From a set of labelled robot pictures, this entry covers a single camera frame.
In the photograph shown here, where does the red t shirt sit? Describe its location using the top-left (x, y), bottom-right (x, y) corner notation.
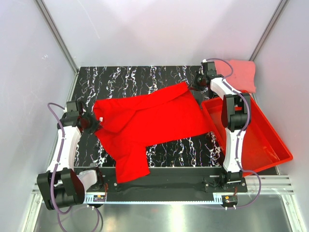
top-left (93, 82), bottom-right (211, 183)

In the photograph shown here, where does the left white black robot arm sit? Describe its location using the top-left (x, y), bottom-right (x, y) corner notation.
top-left (37, 101), bottom-right (104, 214)

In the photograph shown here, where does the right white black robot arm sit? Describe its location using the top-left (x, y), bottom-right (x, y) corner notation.
top-left (188, 58), bottom-right (251, 187)

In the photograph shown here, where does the black marble pattern mat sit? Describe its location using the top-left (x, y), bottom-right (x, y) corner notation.
top-left (71, 66), bottom-right (224, 167)

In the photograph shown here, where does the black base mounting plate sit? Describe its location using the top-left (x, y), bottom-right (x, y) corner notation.
top-left (100, 167), bottom-right (248, 198)

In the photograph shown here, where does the red plastic bin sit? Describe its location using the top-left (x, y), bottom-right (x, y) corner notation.
top-left (201, 97), bottom-right (293, 172)

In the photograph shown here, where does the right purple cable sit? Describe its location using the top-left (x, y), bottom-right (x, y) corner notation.
top-left (201, 58), bottom-right (262, 209)

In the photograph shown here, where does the purple cable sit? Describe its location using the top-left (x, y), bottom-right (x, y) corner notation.
top-left (201, 58), bottom-right (262, 209)
top-left (47, 102), bottom-right (103, 232)

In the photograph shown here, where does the grey slotted cable duct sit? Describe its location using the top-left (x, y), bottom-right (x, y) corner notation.
top-left (83, 193), bottom-right (237, 205)

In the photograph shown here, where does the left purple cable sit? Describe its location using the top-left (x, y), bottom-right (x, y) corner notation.
top-left (47, 102), bottom-right (103, 232)

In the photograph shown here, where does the right aluminium frame post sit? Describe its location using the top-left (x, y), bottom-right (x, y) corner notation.
top-left (249, 0), bottom-right (290, 62)

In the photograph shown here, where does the aluminium frame post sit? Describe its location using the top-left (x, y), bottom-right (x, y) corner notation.
top-left (249, 0), bottom-right (290, 62)
top-left (34, 0), bottom-right (79, 74)

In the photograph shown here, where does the left aluminium frame post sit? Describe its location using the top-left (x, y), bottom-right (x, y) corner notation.
top-left (34, 0), bottom-right (79, 74)

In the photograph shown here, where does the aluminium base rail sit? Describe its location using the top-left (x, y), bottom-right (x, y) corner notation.
top-left (31, 175), bottom-right (295, 195)

